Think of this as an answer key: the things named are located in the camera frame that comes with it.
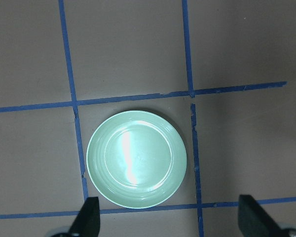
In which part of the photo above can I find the green plate near left arm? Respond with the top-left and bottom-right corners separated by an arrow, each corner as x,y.
86,110 -> 187,209

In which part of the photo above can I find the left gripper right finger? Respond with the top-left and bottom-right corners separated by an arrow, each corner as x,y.
238,195 -> 286,237

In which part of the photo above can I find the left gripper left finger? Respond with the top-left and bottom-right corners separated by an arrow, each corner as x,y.
68,197 -> 100,237

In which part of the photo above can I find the brown paper table mat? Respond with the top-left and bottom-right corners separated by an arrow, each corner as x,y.
0,0 -> 296,237

